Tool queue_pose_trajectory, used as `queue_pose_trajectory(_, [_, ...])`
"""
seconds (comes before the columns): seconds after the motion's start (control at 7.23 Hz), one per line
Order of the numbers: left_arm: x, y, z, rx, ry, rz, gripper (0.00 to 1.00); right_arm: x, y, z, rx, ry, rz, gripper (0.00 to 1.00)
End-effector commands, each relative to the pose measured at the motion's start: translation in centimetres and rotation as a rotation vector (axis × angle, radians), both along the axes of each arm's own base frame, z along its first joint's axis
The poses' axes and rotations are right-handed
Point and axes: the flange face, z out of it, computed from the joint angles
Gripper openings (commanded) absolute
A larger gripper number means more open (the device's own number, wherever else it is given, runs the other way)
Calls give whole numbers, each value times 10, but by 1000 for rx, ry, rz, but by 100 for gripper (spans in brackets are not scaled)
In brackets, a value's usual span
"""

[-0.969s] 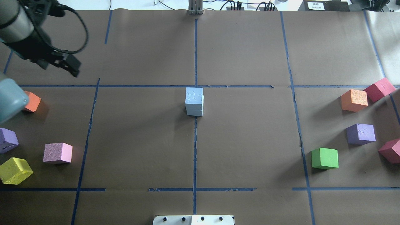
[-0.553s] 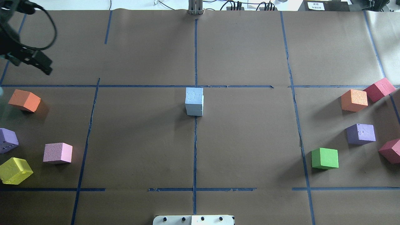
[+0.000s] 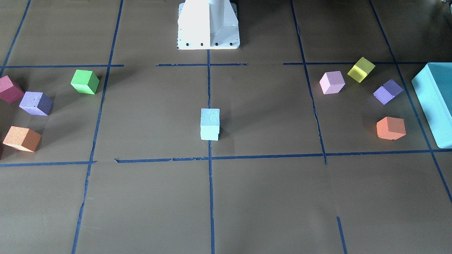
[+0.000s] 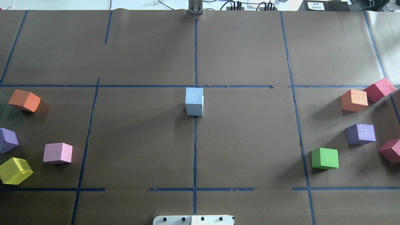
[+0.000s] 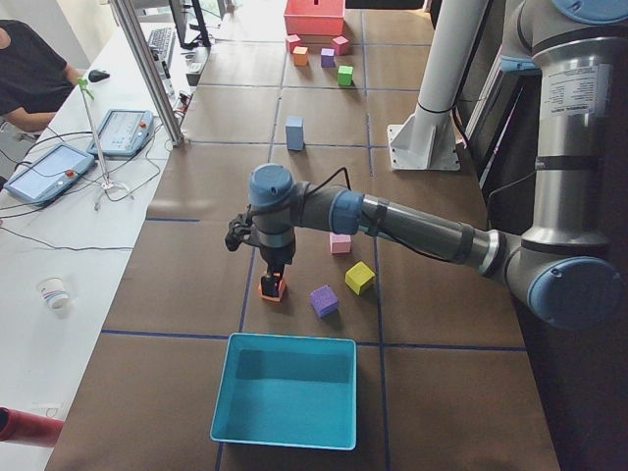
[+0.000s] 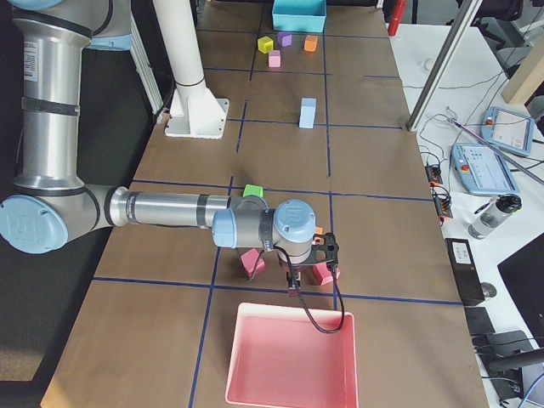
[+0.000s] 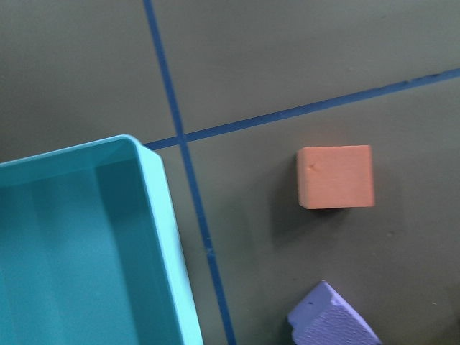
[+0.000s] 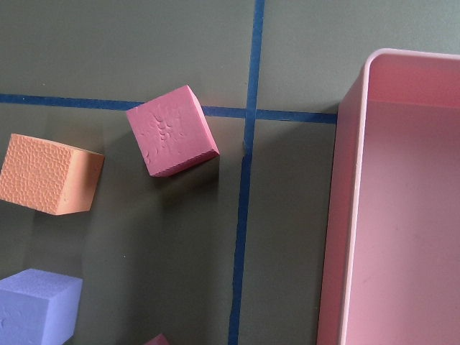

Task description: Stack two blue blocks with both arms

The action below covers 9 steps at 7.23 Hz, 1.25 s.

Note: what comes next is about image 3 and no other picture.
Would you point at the light blue block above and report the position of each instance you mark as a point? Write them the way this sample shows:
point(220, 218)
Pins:
point(209, 133)
point(210, 118)

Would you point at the brown paper table cover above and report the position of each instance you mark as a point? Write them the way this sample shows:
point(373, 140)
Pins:
point(124, 171)

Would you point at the pink foam block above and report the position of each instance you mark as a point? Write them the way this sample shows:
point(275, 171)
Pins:
point(332, 82)

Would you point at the yellow foam block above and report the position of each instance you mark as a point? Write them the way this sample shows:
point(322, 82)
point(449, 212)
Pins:
point(361, 69)

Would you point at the green foam block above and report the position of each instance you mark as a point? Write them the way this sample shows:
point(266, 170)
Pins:
point(85, 81)

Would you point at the orange block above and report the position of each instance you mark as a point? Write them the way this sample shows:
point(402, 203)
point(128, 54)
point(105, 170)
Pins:
point(391, 128)
point(22, 139)

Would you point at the teal plastic bin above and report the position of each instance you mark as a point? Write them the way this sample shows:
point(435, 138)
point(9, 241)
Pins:
point(433, 87)

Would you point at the crimson block near purple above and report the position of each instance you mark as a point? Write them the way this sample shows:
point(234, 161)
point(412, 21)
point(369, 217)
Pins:
point(10, 91)

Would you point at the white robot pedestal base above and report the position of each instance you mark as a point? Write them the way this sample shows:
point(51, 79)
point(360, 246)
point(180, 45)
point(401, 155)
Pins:
point(208, 25)

